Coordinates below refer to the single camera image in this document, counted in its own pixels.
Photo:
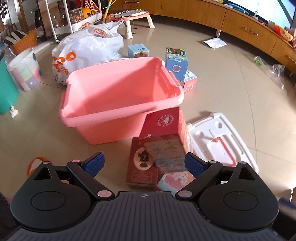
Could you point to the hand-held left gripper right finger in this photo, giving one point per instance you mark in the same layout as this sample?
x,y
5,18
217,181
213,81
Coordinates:
x,y
193,165

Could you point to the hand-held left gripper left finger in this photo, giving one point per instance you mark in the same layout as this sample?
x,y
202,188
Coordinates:
x,y
96,163

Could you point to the red gift box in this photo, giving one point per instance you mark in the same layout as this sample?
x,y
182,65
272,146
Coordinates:
x,y
141,176

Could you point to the pink plastic storage bin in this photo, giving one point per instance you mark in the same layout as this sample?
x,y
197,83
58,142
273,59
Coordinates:
x,y
115,92

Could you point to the pink printed packet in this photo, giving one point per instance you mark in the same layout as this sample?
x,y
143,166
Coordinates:
x,y
175,182

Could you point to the dark red flat box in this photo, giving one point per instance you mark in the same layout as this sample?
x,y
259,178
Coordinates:
x,y
165,150

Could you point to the pink cardboard box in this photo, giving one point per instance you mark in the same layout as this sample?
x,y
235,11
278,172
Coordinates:
x,y
190,83

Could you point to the small white cloth scrap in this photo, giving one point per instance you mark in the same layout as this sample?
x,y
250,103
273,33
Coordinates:
x,y
13,112

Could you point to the blue bear print box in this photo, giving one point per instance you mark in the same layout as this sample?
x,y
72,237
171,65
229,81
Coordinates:
x,y
177,63

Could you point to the teal plastic bin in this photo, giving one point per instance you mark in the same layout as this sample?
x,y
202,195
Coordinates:
x,y
7,88

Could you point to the white plastic bag orange print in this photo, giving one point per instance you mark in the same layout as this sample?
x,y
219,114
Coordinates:
x,y
87,46

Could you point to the white pastel patterned bin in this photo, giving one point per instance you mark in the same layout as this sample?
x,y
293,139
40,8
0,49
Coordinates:
x,y
25,69

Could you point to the small light blue box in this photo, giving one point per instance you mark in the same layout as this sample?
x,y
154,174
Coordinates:
x,y
138,51

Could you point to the white paper sheet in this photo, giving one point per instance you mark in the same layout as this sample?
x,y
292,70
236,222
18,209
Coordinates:
x,y
214,42

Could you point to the clear plastic bag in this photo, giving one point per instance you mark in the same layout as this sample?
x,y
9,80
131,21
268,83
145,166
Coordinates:
x,y
275,71

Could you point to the orange wicker basket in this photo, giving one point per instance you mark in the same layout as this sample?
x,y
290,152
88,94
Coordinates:
x,y
25,42

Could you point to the white rolling cart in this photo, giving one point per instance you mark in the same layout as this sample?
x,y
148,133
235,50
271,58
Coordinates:
x,y
69,20

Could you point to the wooden cabinet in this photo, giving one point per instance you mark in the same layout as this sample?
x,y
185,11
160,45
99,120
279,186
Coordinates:
x,y
242,25

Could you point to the pink cream kids table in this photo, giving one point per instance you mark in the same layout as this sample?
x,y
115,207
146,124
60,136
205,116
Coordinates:
x,y
129,17

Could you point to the black white striped cloth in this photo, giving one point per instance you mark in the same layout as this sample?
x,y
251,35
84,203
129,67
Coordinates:
x,y
13,37

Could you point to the red yellow toy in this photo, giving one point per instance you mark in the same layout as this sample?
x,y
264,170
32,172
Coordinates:
x,y
282,31

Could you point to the television screen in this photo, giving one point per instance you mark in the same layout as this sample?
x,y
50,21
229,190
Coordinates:
x,y
272,11

